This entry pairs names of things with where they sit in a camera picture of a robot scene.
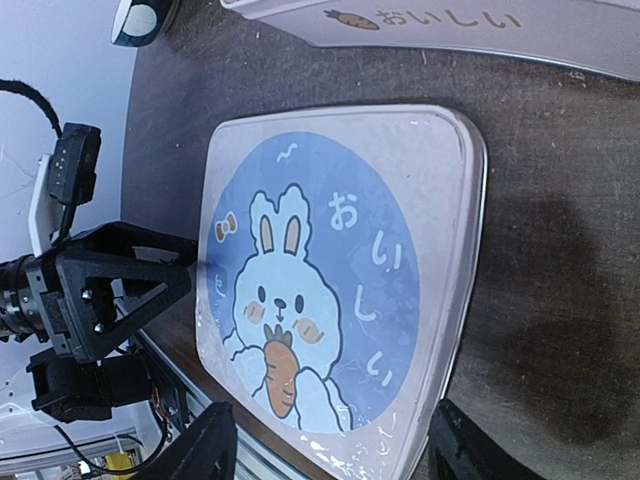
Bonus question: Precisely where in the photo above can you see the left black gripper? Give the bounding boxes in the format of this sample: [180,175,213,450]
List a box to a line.
[1,222,198,423]

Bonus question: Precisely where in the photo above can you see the bunny picture tin lid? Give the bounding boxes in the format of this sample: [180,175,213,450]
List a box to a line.
[195,104,488,479]

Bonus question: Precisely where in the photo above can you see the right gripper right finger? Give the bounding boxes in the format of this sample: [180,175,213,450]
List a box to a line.
[428,399,543,480]

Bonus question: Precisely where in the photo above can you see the black white small bowl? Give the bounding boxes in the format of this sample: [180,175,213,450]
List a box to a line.
[110,0,180,48]

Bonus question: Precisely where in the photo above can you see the pink compartment tin box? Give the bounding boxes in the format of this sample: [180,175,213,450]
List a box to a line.
[222,0,639,82]

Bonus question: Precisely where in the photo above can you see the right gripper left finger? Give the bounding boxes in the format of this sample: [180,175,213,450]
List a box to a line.
[134,402,235,480]

